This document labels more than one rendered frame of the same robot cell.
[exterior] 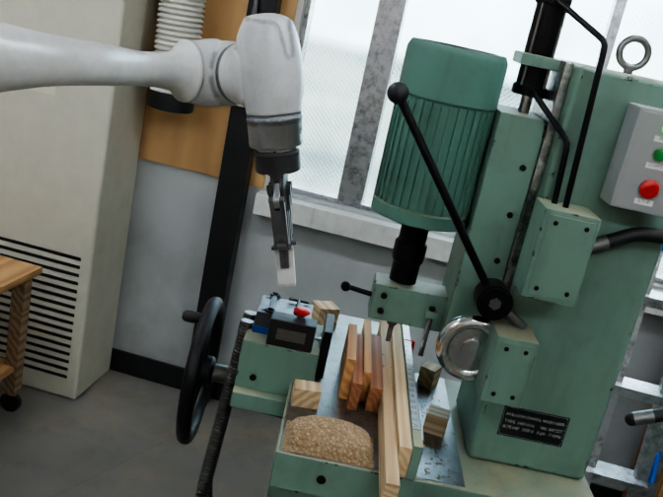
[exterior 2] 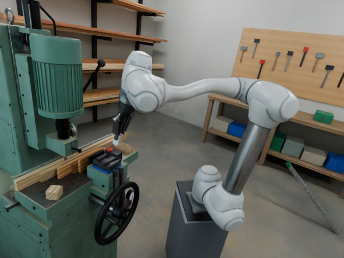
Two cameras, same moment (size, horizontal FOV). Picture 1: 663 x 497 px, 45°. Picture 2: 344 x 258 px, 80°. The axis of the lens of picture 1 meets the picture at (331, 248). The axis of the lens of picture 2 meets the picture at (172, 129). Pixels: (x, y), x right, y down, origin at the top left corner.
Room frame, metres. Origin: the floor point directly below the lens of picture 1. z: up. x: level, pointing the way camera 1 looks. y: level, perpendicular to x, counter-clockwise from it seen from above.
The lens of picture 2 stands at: (1.99, 0.65, 1.54)
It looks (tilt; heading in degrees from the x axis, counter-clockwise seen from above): 23 degrees down; 204
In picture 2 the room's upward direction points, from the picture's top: 9 degrees clockwise
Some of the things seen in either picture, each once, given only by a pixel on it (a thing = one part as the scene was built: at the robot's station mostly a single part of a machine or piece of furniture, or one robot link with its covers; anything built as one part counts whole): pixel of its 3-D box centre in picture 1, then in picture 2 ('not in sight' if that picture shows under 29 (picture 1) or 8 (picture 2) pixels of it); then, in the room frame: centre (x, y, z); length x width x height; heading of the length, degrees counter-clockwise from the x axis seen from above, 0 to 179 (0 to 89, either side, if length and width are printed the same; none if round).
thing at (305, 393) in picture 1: (306, 393); not in sight; (1.21, -0.01, 0.92); 0.04 x 0.04 x 0.03; 6
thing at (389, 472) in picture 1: (385, 395); (92, 151); (1.26, -0.14, 0.92); 0.60 x 0.02 x 0.04; 1
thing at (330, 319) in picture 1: (308, 341); (101, 163); (1.34, 0.00, 0.95); 0.09 x 0.07 x 0.09; 1
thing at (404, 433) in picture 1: (396, 373); (77, 156); (1.35, -0.16, 0.92); 0.60 x 0.02 x 0.05; 1
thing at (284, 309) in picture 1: (286, 319); (109, 159); (1.34, 0.05, 0.99); 0.13 x 0.11 x 0.06; 1
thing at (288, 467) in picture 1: (321, 386); (95, 173); (1.34, -0.04, 0.87); 0.61 x 0.30 x 0.06; 1
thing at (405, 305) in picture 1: (406, 306); (62, 144); (1.43, -0.16, 1.03); 0.14 x 0.07 x 0.09; 91
